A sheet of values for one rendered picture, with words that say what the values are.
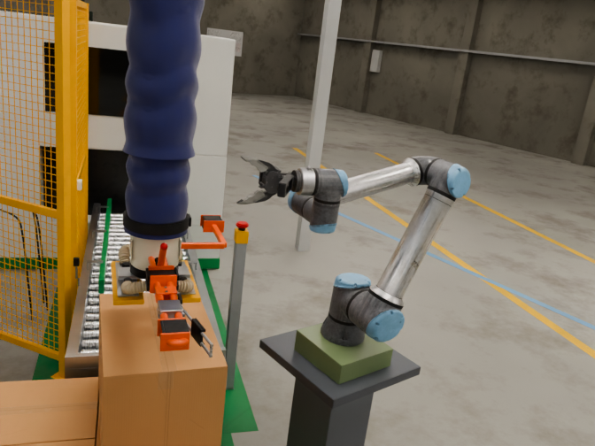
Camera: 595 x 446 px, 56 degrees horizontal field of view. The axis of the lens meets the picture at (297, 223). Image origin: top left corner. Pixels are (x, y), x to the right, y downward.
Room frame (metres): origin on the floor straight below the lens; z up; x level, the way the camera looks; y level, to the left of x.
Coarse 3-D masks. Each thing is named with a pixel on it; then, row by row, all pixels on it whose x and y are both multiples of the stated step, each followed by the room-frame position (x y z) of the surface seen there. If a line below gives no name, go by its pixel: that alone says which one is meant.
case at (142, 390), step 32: (128, 320) 1.89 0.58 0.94; (128, 352) 1.67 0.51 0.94; (160, 352) 1.70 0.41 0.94; (192, 352) 1.72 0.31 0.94; (128, 384) 1.55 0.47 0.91; (160, 384) 1.59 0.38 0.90; (192, 384) 1.62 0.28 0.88; (224, 384) 1.66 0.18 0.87; (128, 416) 1.55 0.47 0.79; (160, 416) 1.59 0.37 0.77; (192, 416) 1.63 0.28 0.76
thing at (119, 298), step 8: (112, 264) 1.96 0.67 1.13; (128, 264) 1.91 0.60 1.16; (112, 272) 1.89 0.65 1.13; (112, 280) 1.83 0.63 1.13; (120, 280) 1.82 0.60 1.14; (128, 280) 1.78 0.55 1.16; (136, 280) 1.84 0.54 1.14; (112, 288) 1.76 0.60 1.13; (120, 288) 1.75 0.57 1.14; (112, 296) 1.71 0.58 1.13; (120, 296) 1.71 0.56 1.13; (128, 296) 1.71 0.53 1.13; (136, 296) 1.72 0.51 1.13; (120, 304) 1.68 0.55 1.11; (128, 304) 1.69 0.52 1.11
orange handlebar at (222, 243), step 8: (216, 232) 2.12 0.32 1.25; (224, 240) 2.04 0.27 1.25; (184, 248) 1.95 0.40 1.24; (192, 248) 1.96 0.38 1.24; (200, 248) 1.97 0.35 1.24; (208, 248) 1.98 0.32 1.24; (216, 248) 1.99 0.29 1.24; (152, 264) 1.73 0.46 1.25; (160, 288) 1.55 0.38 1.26; (168, 288) 1.55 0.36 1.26; (160, 296) 1.50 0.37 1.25; (168, 296) 1.55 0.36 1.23; (176, 296) 1.52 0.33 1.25; (168, 344) 1.27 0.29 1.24; (176, 344) 1.26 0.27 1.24; (184, 344) 1.27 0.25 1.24
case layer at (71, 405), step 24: (0, 384) 1.96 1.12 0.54; (24, 384) 1.98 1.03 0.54; (48, 384) 2.00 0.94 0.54; (72, 384) 2.02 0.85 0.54; (96, 384) 2.04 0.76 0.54; (0, 408) 1.81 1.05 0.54; (24, 408) 1.83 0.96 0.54; (48, 408) 1.85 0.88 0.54; (72, 408) 1.87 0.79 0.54; (96, 408) 1.88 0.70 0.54; (0, 432) 1.69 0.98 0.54; (24, 432) 1.70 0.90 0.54; (48, 432) 1.72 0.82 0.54; (72, 432) 1.73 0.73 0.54; (96, 432) 1.77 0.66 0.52
